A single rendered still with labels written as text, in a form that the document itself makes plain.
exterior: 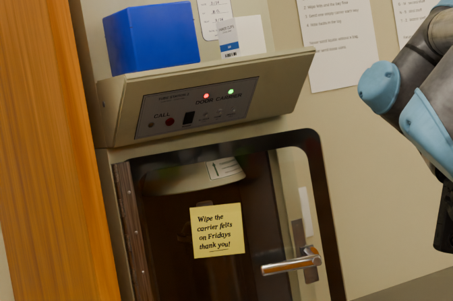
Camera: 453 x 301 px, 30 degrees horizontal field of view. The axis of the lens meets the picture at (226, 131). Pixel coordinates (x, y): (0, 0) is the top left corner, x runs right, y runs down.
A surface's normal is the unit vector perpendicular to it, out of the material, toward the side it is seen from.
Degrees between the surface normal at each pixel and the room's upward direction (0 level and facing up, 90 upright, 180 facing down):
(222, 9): 90
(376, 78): 48
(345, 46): 90
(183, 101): 135
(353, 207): 90
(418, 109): 54
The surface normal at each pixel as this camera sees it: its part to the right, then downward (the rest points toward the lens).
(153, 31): 0.48, -0.04
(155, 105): 0.46, 0.67
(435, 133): -0.35, -0.14
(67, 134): -0.86, 0.17
